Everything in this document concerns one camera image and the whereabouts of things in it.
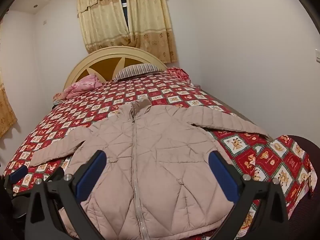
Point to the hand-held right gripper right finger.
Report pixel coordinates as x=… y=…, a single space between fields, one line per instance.
x=222 y=175

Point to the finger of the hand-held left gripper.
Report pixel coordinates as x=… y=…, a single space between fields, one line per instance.
x=57 y=173
x=18 y=173

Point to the red floral cloth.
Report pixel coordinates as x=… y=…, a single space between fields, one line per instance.
x=178 y=73

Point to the white wall switch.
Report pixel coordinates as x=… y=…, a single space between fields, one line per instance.
x=317 y=55

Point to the dark window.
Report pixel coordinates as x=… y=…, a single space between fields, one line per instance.
x=123 y=2

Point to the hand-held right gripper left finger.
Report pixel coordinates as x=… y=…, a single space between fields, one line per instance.
x=91 y=175

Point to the pink floral blanket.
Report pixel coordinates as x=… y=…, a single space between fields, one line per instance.
x=80 y=86

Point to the cream wooden bed headboard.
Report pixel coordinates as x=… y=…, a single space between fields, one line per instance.
x=82 y=65

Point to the striped pillow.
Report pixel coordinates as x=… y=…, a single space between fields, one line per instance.
x=137 y=71

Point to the red printed patchwork bedspread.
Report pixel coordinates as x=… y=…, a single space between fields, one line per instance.
x=160 y=92

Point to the golden side curtain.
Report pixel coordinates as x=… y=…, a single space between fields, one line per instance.
x=6 y=110

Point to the beige quilted puffer jacket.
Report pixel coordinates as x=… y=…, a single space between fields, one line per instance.
x=160 y=155

